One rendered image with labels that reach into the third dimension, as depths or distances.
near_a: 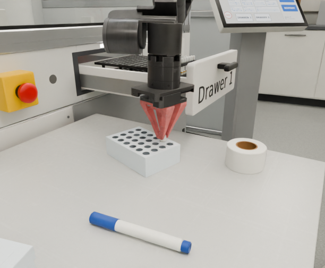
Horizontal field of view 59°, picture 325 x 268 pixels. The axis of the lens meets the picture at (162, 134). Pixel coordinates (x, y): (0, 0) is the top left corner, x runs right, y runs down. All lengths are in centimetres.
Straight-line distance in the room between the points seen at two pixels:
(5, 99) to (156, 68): 31
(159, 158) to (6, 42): 39
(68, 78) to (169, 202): 46
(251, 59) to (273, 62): 199
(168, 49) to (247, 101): 136
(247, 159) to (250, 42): 127
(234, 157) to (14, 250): 36
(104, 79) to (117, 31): 28
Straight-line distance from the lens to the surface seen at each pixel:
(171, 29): 47
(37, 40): 73
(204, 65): 63
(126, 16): 52
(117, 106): 94
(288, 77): 375
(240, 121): 182
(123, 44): 49
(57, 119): 77
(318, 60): 373
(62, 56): 76
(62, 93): 77
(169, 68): 48
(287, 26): 173
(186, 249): 35
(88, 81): 79
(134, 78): 69
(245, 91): 178
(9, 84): 63
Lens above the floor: 102
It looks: 23 degrees down
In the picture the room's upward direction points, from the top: straight up
